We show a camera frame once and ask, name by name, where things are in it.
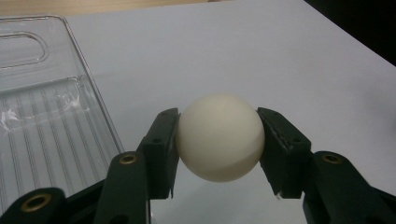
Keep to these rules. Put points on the white egg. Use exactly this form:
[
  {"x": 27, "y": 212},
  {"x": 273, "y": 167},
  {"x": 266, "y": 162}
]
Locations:
[{"x": 220, "y": 138}]

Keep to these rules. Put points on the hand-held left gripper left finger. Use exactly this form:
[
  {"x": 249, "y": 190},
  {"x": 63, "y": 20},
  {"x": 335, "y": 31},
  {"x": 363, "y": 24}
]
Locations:
[{"x": 155, "y": 155}]

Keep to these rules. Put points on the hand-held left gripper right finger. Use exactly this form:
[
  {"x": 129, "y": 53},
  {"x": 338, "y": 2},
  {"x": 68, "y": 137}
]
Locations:
[{"x": 289, "y": 155}]

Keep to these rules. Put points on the clear plastic egg container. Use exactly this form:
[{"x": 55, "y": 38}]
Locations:
[{"x": 46, "y": 109}]

